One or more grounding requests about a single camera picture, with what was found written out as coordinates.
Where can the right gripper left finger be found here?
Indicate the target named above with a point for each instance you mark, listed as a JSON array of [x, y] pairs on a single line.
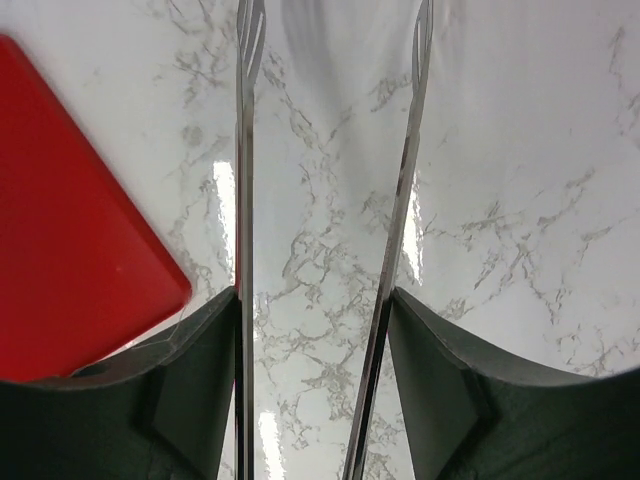
[[157, 410]]

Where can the red box lid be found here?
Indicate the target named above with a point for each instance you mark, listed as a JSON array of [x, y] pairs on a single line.
[[82, 273]]

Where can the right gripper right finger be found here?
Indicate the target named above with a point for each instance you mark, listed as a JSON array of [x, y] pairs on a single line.
[[475, 411]]

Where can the metal tongs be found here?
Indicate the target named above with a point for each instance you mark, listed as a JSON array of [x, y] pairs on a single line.
[[250, 33]]

